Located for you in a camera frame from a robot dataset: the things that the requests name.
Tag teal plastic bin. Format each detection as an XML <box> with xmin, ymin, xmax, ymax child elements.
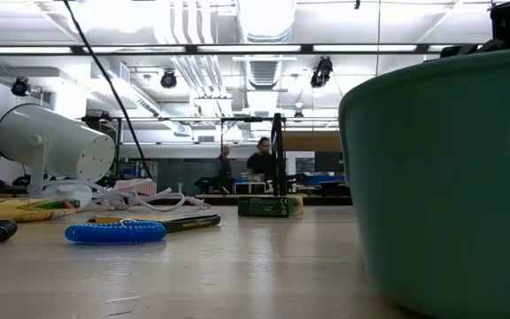
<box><xmin>337</xmin><ymin>45</ymin><xmax>510</xmax><ymax>319</ymax></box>

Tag green yellow crayon box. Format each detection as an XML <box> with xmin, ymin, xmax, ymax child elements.
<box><xmin>237</xmin><ymin>195</ymin><xmax>305</xmax><ymax>219</ymax></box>

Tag yellow crayon package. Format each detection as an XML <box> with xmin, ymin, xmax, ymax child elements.
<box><xmin>0</xmin><ymin>198</ymin><xmax>81</xmax><ymax>222</ymax></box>

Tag black overhead beam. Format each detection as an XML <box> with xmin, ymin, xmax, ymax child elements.
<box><xmin>0</xmin><ymin>43</ymin><xmax>451</xmax><ymax>56</ymax></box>

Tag black background monitor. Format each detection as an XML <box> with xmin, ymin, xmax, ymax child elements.
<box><xmin>314</xmin><ymin>151</ymin><xmax>344</xmax><ymax>175</ymax></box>

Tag blue background bin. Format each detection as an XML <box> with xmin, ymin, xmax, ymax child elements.
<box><xmin>302</xmin><ymin>175</ymin><xmax>347</xmax><ymax>186</ymax></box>

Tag person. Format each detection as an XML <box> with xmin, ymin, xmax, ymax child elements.
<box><xmin>216</xmin><ymin>144</ymin><xmax>235</xmax><ymax>187</ymax></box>
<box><xmin>245</xmin><ymin>136</ymin><xmax>276</xmax><ymax>179</ymax></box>

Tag white background stand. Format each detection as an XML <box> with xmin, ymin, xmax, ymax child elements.
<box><xmin>233</xmin><ymin>181</ymin><xmax>268</xmax><ymax>195</ymax></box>

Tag pink white crate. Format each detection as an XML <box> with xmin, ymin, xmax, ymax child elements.
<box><xmin>112</xmin><ymin>178</ymin><xmax>158</xmax><ymax>197</ymax></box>

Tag blue coil wristband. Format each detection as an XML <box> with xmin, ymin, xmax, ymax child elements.
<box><xmin>64</xmin><ymin>220</ymin><xmax>167</xmax><ymax>245</ymax></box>

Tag thin hanging wire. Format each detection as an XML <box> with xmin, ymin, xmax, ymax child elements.
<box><xmin>372</xmin><ymin>0</ymin><xmax>383</xmax><ymax>79</ymax></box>

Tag silver ventilation duct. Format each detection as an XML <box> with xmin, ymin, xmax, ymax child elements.
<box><xmin>236</xmin><ymin>0</ymin><xmax>298</xmax><ymax>89</ymax></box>

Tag black background frame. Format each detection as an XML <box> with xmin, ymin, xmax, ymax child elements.
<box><xmin>80</xmin><ymin>114</ymin><xmax>274</xmax><ymax>196</ymax></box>

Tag white lamp cable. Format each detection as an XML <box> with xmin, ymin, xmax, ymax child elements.
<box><xmin>44</xmin><ymin>176</ymin><xmax>212</xmax><ymax>214</ymax></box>

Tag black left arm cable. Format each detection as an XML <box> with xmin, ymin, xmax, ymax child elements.
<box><xmin>62</xmin><ymin>0</ymin><xmax>154</xmax><ymax>181</ymax></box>

